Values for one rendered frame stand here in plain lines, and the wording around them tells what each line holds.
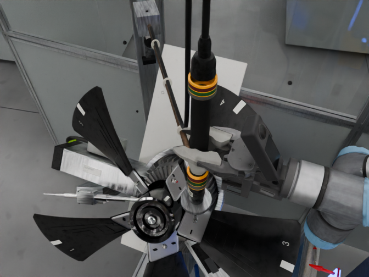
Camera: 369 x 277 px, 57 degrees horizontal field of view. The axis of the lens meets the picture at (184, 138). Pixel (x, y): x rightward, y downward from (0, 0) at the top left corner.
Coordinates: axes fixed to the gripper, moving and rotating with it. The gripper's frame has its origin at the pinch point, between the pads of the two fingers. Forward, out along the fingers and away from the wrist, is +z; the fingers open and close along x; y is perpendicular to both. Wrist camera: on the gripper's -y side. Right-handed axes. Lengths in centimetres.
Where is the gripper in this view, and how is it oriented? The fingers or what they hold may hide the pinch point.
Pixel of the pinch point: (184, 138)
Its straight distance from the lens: 62.2
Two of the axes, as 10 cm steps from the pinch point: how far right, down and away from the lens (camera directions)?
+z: -9.3, -2.8, 2.2
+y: 0.0, 6.3, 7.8
